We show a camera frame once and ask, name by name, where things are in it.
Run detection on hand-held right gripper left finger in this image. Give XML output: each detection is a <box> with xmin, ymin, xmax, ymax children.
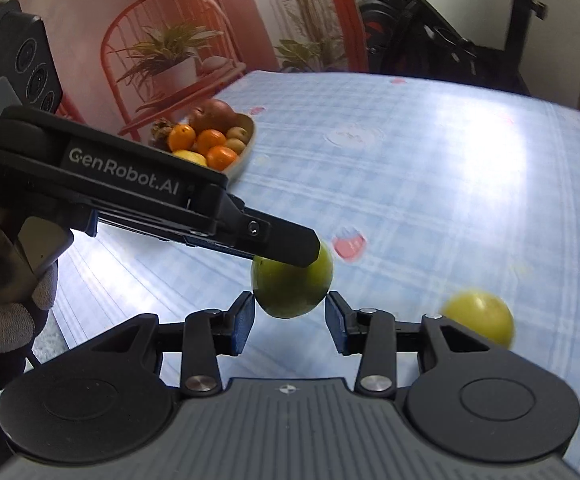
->
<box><xmin>89</xmin><ymin>290</ymin><xmax>257</xmax><ymax>397</ymax></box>

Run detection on person's left hand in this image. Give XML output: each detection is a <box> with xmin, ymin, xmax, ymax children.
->
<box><xmin>0</xmin><ymin>195</ymin><xmax>61</xmax><ymax>396</ymax></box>

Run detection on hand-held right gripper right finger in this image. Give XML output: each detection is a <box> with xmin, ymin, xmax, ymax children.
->
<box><xmin>324</xmin><ymin>291</ymin><xmax>503</xmax><ymax>396</ymax></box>

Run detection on black exercise bike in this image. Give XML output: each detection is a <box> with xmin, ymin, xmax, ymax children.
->
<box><xmin>357</xmin><ymin>0</ymin><xmax>580</xmax><ymax>96</ymax></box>

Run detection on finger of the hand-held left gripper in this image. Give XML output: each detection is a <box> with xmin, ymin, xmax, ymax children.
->
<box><xmin>214</xmin><ymin>187</ymin><xmax>321</xmax><ymax>267</ymax></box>

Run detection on orange tangerine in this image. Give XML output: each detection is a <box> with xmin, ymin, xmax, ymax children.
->
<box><xmin>167</xmin><ymin>124</ymin><xmax>197</xmax><ymax>152</ymax></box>
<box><xmin>196</xmin><ymin>129</ymin><xmax>227</xmax><ymax>156</ymax></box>
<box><xmin>206</xmin><ymin>145</ymin><xmax>239</xmax><ymax>171</ymax></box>

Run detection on blue plaid tablecloth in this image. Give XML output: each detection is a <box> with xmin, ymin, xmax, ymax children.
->
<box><xmin>45</xmin><ymin>70</ymin><xmax>580</xmax><ymax>476</ymax></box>

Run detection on cream round plate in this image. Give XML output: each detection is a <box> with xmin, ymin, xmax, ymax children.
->
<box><xmin>150</xmin><ymin>112</ymin><xmax>257</xmax><ymax>181</ymax></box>

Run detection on yellow-green round fruit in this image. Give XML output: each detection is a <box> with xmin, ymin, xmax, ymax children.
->
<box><xmin>251</xmin><ymin>240</ymin><xmax>334</xmax><ymax>319</ymax></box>
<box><xmin>442</xmin><ymin>288</ymin><xmax>515</xmax><ymax>349</ymax></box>

